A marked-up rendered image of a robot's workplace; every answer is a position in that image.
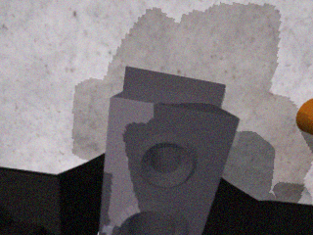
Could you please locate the orange cylinder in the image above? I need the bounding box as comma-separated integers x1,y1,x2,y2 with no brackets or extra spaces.
296,98,313,135

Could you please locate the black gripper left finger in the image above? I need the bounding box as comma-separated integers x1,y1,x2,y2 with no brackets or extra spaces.
0,153,105,235

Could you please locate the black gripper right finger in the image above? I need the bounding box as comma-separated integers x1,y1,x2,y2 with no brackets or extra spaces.
201,178,313,235

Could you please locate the grey square slab with small pin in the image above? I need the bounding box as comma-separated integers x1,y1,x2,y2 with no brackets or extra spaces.
122,66,226,108

